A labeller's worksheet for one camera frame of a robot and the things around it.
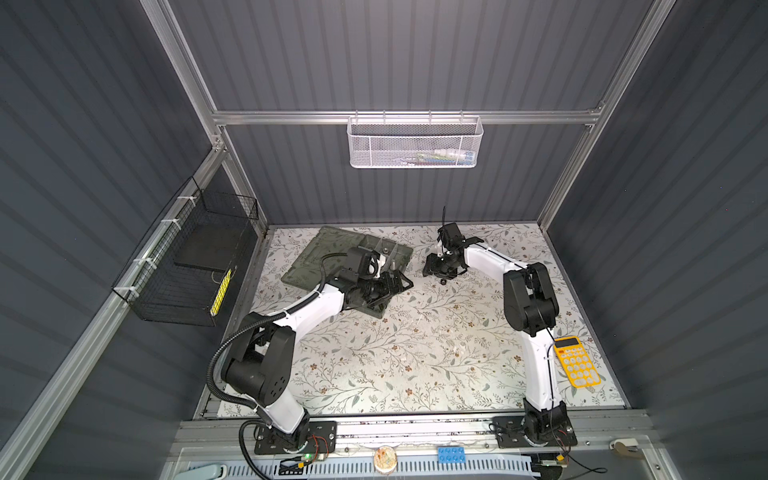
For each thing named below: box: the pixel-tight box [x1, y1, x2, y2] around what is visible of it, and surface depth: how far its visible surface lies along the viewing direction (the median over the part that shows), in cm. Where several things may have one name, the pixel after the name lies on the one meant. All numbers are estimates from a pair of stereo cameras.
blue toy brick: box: [438, 447, 467, 463], surface depth 72 cm
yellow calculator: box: [553, 336, 602, 389], surface depth 86 cm
